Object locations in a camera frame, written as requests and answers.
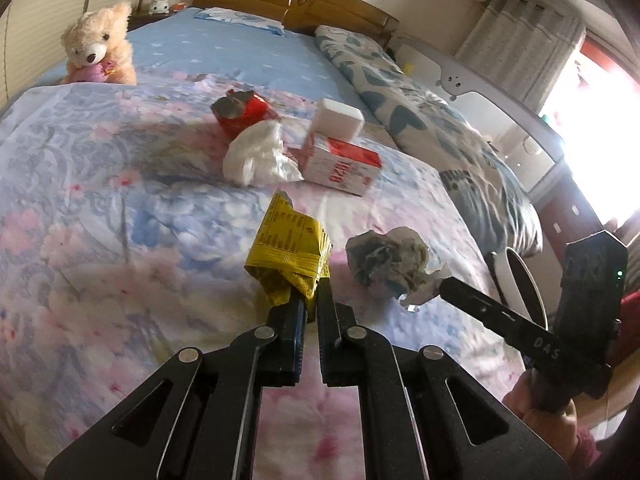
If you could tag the floral pink blue blanket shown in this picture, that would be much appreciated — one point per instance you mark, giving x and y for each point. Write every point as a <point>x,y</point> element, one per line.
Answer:
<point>121,243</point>

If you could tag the white crumpled tissue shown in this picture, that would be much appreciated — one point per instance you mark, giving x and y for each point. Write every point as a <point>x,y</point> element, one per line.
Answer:
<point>258,156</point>

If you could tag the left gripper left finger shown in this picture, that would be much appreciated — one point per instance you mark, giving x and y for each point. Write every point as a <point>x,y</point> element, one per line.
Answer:
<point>196,416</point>

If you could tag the red white carton box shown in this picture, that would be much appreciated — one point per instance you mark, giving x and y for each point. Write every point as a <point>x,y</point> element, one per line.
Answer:
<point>338,164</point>

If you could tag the dark wooden nightstand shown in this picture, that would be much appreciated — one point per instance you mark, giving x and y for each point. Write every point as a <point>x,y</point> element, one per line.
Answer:
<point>141,19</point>

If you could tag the blue white pillow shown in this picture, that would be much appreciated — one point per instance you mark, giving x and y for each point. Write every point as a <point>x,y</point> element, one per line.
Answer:
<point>234,17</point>

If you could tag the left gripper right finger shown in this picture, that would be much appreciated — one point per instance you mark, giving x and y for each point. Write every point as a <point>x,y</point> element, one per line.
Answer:
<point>423,416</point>

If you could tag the right hand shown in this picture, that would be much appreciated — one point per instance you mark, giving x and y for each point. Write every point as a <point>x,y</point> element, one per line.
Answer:
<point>558,430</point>

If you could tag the striped curtain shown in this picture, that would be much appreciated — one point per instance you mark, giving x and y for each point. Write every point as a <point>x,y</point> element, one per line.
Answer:
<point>522,47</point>

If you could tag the yellow snack wrapper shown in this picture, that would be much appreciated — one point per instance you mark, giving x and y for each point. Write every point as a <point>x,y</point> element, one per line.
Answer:
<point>290,252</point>

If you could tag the white foam block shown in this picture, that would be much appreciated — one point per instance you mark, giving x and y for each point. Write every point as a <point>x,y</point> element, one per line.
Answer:
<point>337,120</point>

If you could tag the beige teddy bear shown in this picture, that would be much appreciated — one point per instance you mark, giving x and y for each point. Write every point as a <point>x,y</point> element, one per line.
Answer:
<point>97,47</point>

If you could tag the wooden headboard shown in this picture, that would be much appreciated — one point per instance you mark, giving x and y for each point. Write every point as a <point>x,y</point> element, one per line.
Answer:
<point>305,16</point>

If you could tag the white bunny toy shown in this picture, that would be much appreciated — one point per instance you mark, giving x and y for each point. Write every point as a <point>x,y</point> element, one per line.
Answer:
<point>159,7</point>

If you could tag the blue patterned folded quilt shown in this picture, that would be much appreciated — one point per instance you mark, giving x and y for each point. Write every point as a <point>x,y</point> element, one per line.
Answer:
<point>486,192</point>

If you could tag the red crumpled wrapper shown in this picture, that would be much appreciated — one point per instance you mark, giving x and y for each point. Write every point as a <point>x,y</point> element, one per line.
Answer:
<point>238,110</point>

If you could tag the printed paper ball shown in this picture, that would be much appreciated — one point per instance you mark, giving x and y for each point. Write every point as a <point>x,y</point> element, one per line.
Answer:
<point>395,264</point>

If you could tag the grey white crib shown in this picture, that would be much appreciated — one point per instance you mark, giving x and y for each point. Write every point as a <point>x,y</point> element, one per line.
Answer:
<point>448,78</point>

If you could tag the dark red drawer cabinet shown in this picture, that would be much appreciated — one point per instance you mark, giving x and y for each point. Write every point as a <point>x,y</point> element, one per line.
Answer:
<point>564,212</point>

